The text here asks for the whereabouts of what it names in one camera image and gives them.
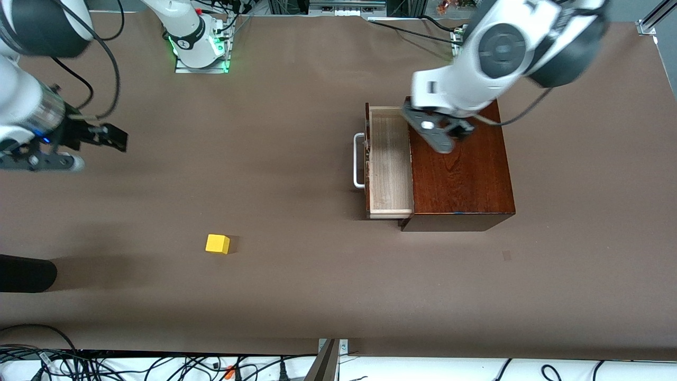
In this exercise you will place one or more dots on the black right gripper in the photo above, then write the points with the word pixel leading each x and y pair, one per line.
pixel 74 133

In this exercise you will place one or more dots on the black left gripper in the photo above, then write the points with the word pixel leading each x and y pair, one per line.
pixel 461 128

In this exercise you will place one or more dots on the yellow wooden block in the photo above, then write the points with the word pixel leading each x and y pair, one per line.
pixel 217 244

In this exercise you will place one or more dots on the metal base plate left arm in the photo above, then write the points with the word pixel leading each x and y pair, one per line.
pixel 456 42

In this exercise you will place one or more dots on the metal base plate right arm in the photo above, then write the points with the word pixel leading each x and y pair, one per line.
pixel 182 69

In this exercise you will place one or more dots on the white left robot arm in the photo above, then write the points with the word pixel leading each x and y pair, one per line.
pixel 476 74

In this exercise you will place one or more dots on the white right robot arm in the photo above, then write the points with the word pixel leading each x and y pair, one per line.
pixel 26 95

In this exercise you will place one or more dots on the dark brown wooden cabinet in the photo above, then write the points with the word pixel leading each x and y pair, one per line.
pixel 465 185

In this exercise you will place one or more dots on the black ribbed cylinder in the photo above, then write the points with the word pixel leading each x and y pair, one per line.
pixel 26 272

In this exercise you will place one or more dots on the silver metal device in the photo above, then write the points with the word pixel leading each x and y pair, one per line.
pixel 344 8

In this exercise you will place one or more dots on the black power plug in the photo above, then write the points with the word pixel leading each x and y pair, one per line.
pixel 282 370

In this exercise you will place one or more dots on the aluminium frame profile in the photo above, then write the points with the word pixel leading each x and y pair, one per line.
pixel 646 27

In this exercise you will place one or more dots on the small aluminium bracket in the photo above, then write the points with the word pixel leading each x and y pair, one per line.
pixel 344 346

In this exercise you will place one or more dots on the dark slanted post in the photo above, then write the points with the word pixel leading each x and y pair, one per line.
pixel 323 368

